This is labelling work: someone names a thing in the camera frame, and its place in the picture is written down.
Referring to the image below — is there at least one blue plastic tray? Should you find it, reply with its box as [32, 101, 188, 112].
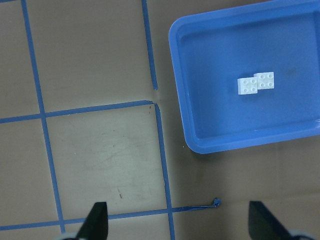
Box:
[168, 0, 320, 154]

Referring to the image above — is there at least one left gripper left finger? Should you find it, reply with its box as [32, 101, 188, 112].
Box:
[75, 202, 109, 240]

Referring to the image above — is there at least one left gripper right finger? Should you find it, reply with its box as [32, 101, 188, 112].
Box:
[248, 201, 295, 240]

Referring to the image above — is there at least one brown paper table mat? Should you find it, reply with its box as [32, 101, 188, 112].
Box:
[0, 0, 320, 240]

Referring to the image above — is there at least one white toy block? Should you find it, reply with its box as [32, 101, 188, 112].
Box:
[237, 76, 258, 95]
[253, 72, 275, 90]

